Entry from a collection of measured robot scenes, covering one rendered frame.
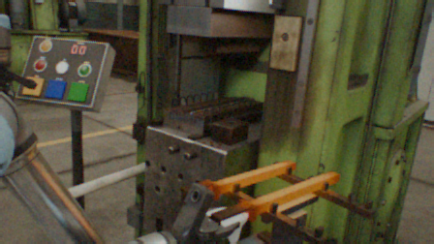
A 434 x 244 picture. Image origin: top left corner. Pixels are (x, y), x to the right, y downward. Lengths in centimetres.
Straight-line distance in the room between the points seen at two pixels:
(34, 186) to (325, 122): 89
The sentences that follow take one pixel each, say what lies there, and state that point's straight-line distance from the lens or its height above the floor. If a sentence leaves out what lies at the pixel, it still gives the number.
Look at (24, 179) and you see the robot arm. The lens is 71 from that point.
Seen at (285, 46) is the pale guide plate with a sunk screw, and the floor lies 126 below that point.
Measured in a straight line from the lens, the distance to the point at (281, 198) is 92.
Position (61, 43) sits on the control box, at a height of 118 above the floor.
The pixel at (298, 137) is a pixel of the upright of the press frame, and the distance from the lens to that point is 132.
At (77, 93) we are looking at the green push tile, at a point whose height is 100.
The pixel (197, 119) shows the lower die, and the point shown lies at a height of 98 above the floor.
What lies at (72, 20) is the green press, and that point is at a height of 110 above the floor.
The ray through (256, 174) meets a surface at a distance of 102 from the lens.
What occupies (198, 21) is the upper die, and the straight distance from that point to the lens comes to 133.
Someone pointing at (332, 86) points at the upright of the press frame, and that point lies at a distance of 125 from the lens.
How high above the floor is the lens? 134
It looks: 16 degrees down
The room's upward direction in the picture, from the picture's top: 5 degrees clockwise
